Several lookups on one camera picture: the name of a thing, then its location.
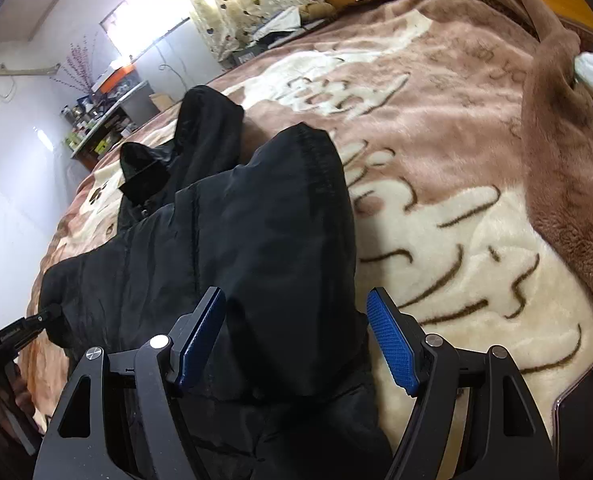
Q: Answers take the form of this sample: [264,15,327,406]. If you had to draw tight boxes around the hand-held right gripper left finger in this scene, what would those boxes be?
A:
[32,286,227,480]

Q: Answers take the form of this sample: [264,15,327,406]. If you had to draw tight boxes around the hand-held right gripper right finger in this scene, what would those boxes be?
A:
[367,287,560,480]

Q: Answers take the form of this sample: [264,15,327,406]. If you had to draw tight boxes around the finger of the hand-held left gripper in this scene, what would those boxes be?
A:
[0,307,63,353]

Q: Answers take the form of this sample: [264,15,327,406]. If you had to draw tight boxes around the black quilted jacket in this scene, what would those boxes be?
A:
[39,85,395,480]

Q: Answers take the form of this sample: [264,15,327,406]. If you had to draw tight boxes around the black smartphone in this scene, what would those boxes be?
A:
[551,352,593,480]

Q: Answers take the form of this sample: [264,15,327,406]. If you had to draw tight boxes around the cluttered shelf unit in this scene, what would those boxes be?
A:
[61,80,160,171]

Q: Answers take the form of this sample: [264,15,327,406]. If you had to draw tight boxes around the brown and cream printed blanket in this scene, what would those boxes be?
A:
[16,0,593,480]

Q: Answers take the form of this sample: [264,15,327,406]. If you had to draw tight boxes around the orange box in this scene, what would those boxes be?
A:
[92,65,136,93]

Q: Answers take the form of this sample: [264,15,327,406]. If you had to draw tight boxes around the dried flower branches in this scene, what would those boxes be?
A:
[50,35,100,96]

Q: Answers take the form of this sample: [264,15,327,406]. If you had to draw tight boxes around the bright window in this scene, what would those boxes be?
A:
[100,0,192,58]

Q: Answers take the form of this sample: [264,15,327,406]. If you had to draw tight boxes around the pile of bedside clutter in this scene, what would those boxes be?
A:
[229,2,337,66]

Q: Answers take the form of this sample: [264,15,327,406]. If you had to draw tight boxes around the grey wall pipe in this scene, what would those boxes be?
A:
[0,62,61,80]

